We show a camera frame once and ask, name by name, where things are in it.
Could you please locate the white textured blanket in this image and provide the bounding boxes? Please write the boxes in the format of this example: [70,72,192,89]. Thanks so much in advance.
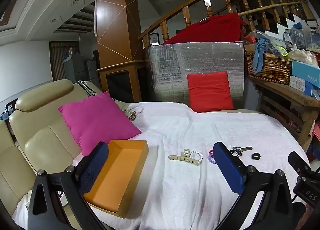
[12,101,310,230]

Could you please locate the white bead bracelet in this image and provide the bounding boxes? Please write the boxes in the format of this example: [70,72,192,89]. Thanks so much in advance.
[189,151,203,164]

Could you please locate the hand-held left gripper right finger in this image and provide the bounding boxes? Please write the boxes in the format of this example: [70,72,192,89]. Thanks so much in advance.
[213,142,307,230]

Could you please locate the beige leather sofa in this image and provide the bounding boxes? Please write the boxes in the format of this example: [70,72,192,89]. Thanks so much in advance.
[0,79,105,218]

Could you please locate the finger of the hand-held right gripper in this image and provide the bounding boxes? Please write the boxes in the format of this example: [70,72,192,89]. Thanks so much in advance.
[288,152,310,174]

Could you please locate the wooden pillar with cabinet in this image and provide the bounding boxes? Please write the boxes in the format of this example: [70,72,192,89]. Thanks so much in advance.
[96,0,147,103]

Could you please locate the patterned cloth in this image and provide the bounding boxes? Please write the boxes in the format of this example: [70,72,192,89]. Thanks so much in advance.
[122,109,137,121]

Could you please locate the wicker basket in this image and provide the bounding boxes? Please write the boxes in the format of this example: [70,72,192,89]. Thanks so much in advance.
[244,51,293,85]

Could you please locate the orange cardboard box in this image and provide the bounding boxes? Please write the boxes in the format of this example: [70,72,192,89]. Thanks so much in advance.
[83,140,150,219]

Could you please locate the silver foil insulation panel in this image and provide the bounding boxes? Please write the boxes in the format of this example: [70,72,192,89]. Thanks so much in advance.
[144,42,246,111]

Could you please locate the wooden stair railing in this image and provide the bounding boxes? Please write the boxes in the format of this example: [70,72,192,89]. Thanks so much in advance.
[138,0,315,43]

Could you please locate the framed picture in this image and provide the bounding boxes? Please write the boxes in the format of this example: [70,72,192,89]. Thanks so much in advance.
[149,32,160,46]

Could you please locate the beige hair claw clip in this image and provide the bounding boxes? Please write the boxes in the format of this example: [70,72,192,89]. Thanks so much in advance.
[168,148,202,166]

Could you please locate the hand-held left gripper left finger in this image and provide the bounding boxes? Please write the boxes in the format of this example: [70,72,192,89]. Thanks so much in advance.
[27,142,109,230]

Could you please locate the blue patterned box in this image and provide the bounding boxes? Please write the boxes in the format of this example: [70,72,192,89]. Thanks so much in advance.
[289,76,314,96]

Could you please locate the brown curtain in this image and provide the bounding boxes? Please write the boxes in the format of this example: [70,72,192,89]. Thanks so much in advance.
[49,41,80,82]

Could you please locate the red cloth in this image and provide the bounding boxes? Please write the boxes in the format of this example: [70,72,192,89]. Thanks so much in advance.
[164,12,248,45]

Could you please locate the red cushion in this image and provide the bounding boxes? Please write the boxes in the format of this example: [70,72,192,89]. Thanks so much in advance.
[186,71,235,113]

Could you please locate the purple bead bracelet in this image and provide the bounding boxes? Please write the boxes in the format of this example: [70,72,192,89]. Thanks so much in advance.
[207,149,218,165]

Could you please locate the cream white cloth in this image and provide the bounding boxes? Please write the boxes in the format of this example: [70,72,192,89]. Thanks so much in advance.
[287,50,318,67]

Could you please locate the grey refrigerator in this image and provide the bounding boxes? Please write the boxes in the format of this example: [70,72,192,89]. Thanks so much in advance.
[63,54,88,83]

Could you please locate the blue cloth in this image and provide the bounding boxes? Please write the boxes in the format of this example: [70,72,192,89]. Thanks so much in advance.
[252,38,272,73]

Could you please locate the wooden side table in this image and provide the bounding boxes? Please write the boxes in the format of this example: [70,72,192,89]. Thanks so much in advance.
[247,74,320,153]

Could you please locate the clear plastic bag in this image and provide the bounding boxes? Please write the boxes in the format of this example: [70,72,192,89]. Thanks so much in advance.
[284,28,304,51]

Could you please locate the teal cardboard box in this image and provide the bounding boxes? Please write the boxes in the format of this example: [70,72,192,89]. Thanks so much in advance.
[291,60,320,83]

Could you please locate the pink cushion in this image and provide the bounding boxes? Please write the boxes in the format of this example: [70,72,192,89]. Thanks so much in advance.
[58,91,142,157]

